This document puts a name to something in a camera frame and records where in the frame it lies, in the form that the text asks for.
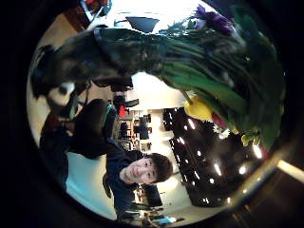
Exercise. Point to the purple flower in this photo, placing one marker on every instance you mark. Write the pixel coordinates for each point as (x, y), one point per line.
(215, 19)

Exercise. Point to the black monitor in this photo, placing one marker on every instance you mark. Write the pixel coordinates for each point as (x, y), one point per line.
(152, 194)

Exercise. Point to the yellow tulip flower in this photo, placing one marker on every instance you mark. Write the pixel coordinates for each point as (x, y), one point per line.
(198, 109)

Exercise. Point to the small yellow flower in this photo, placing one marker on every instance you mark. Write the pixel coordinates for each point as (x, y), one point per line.
(248, 136)

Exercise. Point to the red flower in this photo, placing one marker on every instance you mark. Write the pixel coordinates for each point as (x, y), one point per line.
(219, 121)

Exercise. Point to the bunch of green flower stems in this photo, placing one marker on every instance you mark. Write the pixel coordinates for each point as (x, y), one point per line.
(218, 79)

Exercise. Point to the white marker cube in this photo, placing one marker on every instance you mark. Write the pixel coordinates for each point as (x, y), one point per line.
(60, 94)

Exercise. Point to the the person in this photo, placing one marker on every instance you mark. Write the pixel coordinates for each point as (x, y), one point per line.
(139, 172)

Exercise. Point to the white daisy flower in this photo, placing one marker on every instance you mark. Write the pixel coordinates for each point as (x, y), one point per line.
(221, 132)

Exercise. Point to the dark bowl-shaped lamp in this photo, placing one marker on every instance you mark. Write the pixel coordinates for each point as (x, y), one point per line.
(142, 23)

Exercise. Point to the red chair back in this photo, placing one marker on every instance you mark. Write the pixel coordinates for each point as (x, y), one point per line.
(122, 111)

